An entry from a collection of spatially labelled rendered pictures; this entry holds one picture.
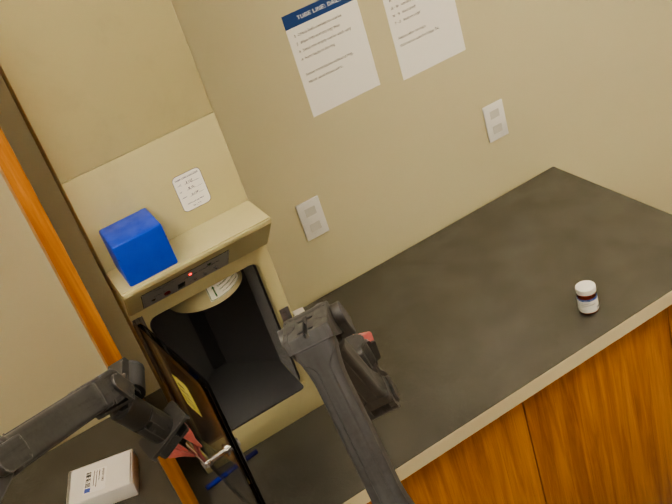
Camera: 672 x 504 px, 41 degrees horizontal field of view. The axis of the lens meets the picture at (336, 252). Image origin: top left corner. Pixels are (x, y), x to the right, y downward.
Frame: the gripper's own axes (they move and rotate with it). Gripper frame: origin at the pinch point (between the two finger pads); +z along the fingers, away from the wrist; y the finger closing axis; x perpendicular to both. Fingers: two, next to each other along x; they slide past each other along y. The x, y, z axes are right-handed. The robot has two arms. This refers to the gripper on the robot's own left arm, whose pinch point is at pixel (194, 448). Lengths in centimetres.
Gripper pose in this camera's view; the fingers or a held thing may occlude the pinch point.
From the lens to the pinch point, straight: 177.8
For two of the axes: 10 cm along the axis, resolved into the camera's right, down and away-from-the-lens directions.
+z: 5.7, 5.3, 6.3
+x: 5.6, 3.2, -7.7
